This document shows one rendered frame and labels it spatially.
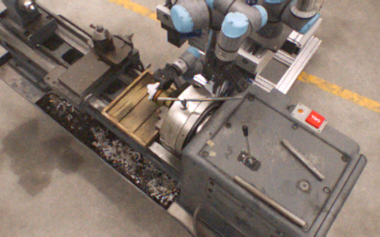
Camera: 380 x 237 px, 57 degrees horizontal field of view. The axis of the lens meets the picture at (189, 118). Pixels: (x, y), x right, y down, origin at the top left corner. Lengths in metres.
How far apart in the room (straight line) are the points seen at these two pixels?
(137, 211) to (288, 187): 1.44
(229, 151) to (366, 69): 2.36
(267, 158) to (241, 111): 0.22
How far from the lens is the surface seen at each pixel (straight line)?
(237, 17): 1.13
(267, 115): 1.45
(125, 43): 2.01
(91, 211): 2.62
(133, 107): 1.86
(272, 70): 2.94
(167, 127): 1.48
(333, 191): 1.39
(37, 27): 2.26
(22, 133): 3.01
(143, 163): 2.08
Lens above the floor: 2.47
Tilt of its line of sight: 61 degrees down
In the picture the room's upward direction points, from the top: 4 degrees clockwise
